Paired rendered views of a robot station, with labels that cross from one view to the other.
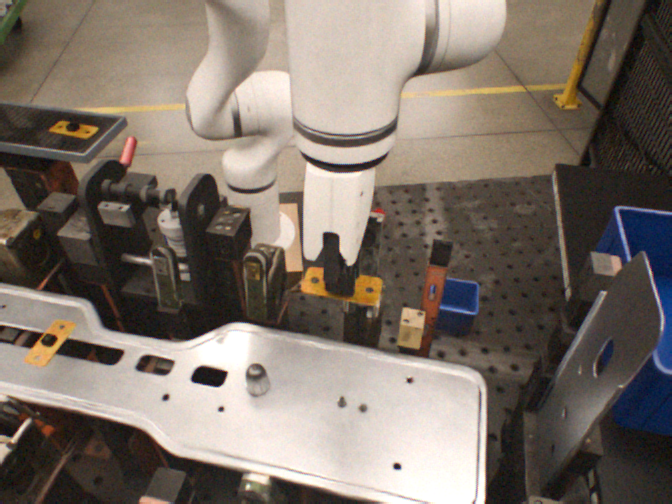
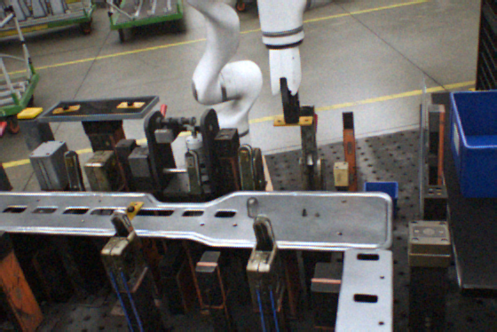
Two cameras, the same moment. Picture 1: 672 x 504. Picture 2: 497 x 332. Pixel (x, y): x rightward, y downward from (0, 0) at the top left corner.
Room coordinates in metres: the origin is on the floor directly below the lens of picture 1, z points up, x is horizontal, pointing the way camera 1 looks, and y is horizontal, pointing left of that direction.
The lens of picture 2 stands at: (-0.66, 0.01, 1.73)
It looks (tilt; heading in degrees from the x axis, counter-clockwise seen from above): 29 degrees down; 5
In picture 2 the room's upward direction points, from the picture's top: 10 degrees counter-clockwise
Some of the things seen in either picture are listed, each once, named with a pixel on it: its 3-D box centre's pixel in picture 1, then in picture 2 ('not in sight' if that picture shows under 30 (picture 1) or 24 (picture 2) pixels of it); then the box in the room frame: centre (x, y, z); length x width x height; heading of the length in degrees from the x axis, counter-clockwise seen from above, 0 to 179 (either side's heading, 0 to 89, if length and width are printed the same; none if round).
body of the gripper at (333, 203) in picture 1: (343, 187); (286, 63); (0.37, -0.01, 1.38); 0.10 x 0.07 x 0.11; 167
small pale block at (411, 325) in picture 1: (401, 383); (344, 224); (0.47, -0.12, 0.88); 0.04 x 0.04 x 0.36; 77
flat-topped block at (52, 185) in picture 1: (65, 221); (117, 171); (0.85, 0.59, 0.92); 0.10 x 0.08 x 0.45; 77
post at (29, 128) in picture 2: not in sight; (52, 172); (0.91, 0.84, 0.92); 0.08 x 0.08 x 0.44; 77
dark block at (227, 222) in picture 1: (243, 302); (237, 195); (0.63, 0.17, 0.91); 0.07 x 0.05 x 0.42; 167
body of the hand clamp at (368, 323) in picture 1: (361, 358); (317, 217); (0.53, -0.05, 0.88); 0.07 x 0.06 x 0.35; 167
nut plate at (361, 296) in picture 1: (341, 282); (292, 119); (0.37, -0.01, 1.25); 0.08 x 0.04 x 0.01; 77
